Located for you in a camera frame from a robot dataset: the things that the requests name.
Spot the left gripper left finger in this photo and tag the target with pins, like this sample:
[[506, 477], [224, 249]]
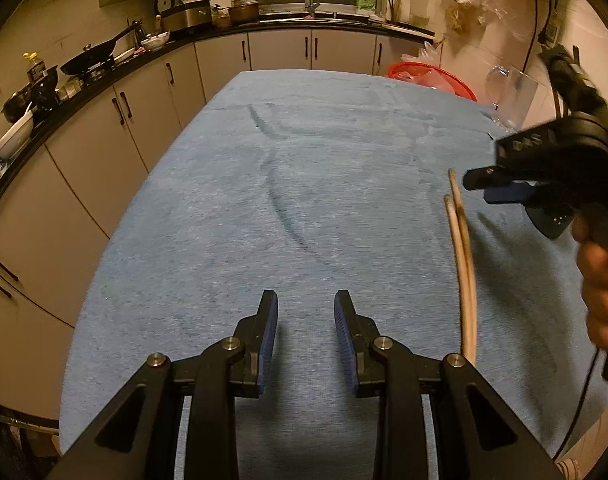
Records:
[[135, 436]]

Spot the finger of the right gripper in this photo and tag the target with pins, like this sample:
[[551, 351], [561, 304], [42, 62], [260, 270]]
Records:
[[515, 193]]

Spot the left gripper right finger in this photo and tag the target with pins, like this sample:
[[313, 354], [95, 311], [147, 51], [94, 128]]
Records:
[[477, 435]]

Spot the lower kitchen cabinets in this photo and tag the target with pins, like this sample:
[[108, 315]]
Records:
[[109, 135]]

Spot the person right hand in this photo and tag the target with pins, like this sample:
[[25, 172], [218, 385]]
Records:
[[592, 262]]

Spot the clear glass mug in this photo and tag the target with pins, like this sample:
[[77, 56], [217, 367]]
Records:
[[511, 94]]

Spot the red plastic basket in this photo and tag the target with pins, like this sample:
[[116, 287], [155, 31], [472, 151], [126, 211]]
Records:
[[430, 76]]

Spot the blue towel table cover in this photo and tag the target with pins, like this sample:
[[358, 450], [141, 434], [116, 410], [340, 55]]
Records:
[[485, 283]]

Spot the white bowl on counter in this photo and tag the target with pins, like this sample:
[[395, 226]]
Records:
[[16, 136]]

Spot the metal cooking pot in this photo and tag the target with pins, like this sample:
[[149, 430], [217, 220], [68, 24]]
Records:
[[244, 11]]

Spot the stainless rice cooker box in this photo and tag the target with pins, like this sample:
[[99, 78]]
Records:
[[186, 16]]

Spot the yellow cap oil bottle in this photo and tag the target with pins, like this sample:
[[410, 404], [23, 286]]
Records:
[[36, 66]]

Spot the black wok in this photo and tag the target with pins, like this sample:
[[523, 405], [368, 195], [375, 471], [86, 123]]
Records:
[[95, 55]]

